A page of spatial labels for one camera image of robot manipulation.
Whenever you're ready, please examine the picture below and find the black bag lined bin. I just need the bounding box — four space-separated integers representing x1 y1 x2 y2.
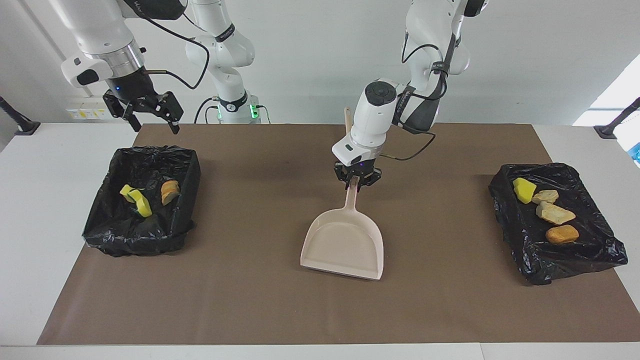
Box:
488 162 629 286
82 145 202 258

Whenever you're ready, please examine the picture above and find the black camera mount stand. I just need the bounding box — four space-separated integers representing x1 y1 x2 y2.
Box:
0 96 41 136
594 97 640 140

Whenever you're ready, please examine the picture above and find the beige plastic dustpan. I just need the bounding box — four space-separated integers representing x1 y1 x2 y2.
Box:
300 176 385 281

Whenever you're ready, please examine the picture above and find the white wall socket box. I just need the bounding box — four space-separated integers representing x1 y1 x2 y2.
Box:
65 95 119 121

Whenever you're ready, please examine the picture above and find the orange striped bread piece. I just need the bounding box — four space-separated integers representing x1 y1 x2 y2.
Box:
160 180 181 206

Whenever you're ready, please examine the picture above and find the pale green crusty piece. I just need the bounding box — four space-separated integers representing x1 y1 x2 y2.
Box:
535 201 577 225

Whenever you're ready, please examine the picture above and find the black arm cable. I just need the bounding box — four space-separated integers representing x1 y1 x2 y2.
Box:
380 30 458 162
135 0 273 125

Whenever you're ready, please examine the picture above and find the brown table mat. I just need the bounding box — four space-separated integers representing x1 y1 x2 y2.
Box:
36 123 640 346

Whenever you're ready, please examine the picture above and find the notched yellow sponge piece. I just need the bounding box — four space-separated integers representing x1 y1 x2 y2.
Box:
129 189 153 218

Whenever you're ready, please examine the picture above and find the blocky yellow sponge piece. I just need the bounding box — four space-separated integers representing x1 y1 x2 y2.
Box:
512 177 537 205

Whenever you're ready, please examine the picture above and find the pale beige bread piece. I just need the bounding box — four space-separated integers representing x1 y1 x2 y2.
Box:
531 189 560 205

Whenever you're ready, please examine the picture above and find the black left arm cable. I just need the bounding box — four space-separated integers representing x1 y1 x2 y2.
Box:
380 30 458 162

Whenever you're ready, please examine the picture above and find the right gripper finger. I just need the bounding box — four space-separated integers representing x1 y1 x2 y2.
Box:
102 92 142 133
150 91 184 135

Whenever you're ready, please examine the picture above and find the brown fried nugget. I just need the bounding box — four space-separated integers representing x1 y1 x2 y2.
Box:
545 224 580 245

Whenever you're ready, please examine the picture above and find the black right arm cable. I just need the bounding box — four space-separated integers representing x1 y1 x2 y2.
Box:
135 0 273 125

